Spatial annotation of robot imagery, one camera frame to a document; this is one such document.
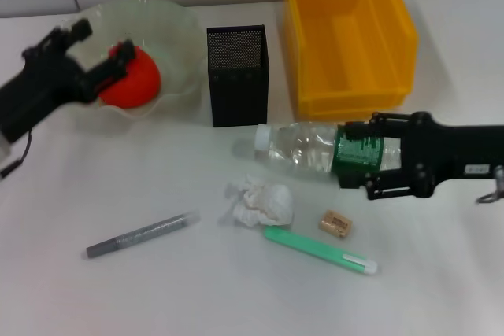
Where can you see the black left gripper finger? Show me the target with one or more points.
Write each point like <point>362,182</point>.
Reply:
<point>59,39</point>
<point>114,64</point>

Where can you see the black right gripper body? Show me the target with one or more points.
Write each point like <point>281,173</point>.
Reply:
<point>453,151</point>

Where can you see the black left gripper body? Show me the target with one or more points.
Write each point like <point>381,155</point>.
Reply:
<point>43,84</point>

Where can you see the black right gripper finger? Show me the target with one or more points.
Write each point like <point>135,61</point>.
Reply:
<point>378,125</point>
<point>378,184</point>

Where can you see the red-orange toy orange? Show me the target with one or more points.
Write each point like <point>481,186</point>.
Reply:
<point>138,84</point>

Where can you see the clear bottle with green label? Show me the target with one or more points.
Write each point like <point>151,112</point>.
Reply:
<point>299,147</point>

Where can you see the green pen with white tip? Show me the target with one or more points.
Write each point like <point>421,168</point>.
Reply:
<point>315,251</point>

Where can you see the white paper ball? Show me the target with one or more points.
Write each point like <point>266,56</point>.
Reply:
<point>267,202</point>

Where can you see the small tan eraser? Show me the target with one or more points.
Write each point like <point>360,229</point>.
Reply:
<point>334,225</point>

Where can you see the translucent wavy fruit plate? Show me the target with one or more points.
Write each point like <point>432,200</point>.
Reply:
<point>173,37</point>

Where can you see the black mesh pen holder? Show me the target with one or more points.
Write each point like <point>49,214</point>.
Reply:
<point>238,84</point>

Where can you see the grey marker pen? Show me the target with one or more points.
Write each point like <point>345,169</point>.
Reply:
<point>141,233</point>

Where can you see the yellow plastic bin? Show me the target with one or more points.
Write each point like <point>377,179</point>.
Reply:
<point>346,37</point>

